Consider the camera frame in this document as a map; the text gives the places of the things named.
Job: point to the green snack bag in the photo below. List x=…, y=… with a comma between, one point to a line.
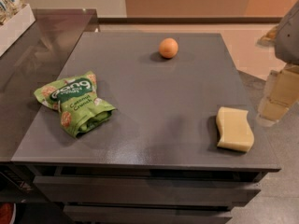
x=75, y=99

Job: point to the red white object on floor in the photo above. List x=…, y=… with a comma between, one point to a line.
x=7, y=213

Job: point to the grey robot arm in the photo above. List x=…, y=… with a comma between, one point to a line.
x=285, y=38

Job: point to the yellow sponge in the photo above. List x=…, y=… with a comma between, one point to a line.
x=235, y=132

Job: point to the dark side counter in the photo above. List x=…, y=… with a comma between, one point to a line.
x=34, y=60

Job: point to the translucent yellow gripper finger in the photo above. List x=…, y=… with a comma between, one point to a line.
x=280, y=93

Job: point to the grey drawer cabinet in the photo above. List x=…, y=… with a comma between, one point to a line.
x=156, y=161

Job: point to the orange fruit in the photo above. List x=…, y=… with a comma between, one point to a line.
x=168, y=48

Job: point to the white box with snacks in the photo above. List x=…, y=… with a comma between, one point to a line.
x=16, y=16

